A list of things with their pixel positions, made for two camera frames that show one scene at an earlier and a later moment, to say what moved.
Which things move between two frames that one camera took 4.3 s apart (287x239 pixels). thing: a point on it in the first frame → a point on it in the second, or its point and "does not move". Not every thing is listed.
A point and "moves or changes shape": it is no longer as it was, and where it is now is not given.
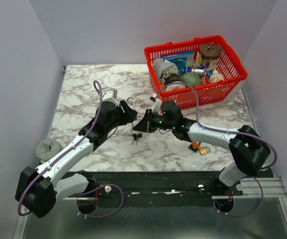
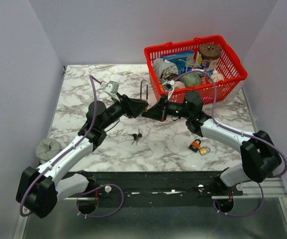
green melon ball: [191, 79] does not move
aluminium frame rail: [272, 187] does not move
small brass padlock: [204, 150] does not move
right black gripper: [146, 124] → [158, 111]
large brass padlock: [135, 116] moves or changes shape
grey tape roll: [48, 148] does not move
